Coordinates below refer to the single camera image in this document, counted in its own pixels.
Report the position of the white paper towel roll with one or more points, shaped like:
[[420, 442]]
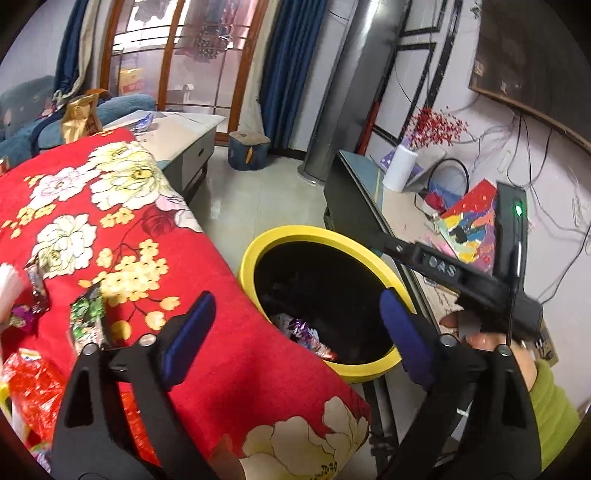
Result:
[[399, 168]]

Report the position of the green snack packet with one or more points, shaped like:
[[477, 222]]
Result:
[[87, 314]]

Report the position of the wooden glass door frame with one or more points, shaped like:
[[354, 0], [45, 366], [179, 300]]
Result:
[[168, 55]]

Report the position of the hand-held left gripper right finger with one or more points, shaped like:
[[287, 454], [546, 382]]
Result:
[[406, 341]]

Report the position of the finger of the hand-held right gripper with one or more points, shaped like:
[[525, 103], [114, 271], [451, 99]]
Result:
[[392, 245]]

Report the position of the person's right forearm green sleeve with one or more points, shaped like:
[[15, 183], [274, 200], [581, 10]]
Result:
[[551, 410]]

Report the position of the brown candy wrapper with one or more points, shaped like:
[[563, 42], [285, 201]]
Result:
[[38, 286]]

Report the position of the blue fabric sofa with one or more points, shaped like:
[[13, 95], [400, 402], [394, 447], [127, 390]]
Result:
[[23, 106]]

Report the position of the gold paper bag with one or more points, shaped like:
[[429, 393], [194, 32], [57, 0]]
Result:
[[81, 120]]

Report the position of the purple foil wrapper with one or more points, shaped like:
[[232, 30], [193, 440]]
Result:
[[295, 328]]

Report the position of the red plastic bag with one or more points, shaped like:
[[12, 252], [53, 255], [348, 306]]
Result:
[[32, 392]]

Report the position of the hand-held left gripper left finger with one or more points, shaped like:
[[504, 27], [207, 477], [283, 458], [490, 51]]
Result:
[[191, 341]]

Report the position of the red berry branches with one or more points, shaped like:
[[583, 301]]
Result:
[[436, 127]]

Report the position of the dark glass tv stand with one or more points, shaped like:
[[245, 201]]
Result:
[[351, 184]]

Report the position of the colourful red paper packets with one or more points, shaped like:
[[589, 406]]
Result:
[[466, 221]]

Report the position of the yellow round trash bin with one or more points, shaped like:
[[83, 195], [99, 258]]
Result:
[[300, 230]]

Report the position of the person's right hand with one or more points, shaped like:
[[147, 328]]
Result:
[[482, 340]]

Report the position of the blue window curtain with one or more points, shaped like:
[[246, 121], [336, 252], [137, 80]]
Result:
[[291, 69], [71, 41]]

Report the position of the blue round stool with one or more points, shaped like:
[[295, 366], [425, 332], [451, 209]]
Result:
[[249, 150]]

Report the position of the red floral blanket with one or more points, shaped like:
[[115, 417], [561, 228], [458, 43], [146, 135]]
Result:
[[207, 258]]

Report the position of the blue foil wrapper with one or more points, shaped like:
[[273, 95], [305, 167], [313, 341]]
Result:
[[143, 122]]

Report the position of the purple candy wrapper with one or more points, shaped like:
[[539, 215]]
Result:
[[21, 318]]

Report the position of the grey standing air conditioner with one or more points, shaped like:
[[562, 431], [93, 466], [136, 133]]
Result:
[[351, 92]]

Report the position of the white grey coffee table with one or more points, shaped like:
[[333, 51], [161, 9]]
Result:
[[184, 129]]

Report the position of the wall television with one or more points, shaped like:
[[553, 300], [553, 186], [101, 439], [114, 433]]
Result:
[[531, 55]]

